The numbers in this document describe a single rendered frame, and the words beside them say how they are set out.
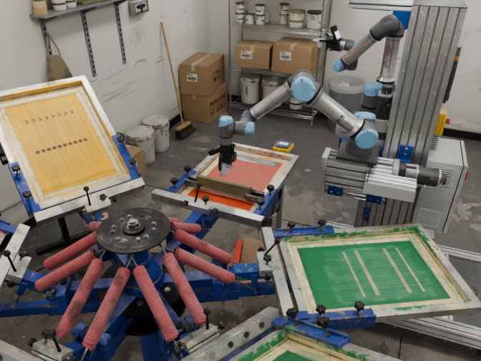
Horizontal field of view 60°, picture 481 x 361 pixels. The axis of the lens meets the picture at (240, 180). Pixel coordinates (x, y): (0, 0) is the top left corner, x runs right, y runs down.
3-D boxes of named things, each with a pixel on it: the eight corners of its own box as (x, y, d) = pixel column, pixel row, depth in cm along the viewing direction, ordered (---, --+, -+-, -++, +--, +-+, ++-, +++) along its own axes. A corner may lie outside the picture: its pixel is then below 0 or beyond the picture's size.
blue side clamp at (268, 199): (270, 195, 257) (270, 186, 254) (277, 198, 256) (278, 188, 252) (251, 223, 234) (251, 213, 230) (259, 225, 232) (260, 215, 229)
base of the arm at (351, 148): (373, 147, 244) (376, 131, 238) (371, 158, 232) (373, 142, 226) (347, 142, 248) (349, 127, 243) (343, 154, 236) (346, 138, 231)
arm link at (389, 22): (392, 29, 240) (337, 77, 279) (402, 26, 246) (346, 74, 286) (381, 12, 241) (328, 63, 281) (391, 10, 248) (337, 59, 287)
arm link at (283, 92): (305, 60, 222) (237, 111, 244) (305, 66, 213) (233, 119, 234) (318, 76, 226) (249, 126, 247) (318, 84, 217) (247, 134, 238)
